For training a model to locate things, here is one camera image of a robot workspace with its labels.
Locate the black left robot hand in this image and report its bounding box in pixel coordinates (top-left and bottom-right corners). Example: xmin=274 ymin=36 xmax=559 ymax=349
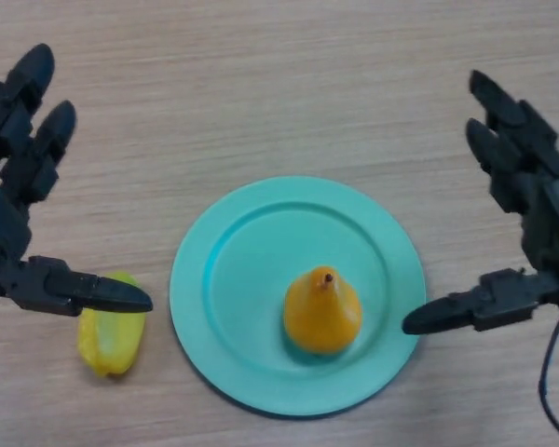
xmin=0 ymin=43 xmax=154 ymax=322

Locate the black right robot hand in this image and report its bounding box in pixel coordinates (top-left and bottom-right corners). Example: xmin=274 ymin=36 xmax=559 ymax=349
xmin=402 ymin=69 xmax=559 ymax=336

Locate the yellow pear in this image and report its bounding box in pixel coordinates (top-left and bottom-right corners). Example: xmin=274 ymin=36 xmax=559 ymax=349
xmin=283 ymin=264 xmax=363 ymax=356

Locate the green round plate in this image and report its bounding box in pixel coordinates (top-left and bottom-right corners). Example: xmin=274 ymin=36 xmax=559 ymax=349
xmin=170 ymin=174 xmax=427 ymax=414

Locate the yellow green starfruit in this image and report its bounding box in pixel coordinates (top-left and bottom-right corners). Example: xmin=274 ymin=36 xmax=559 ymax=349
xmin=76 ymin=272 xmax=148 ymax=378

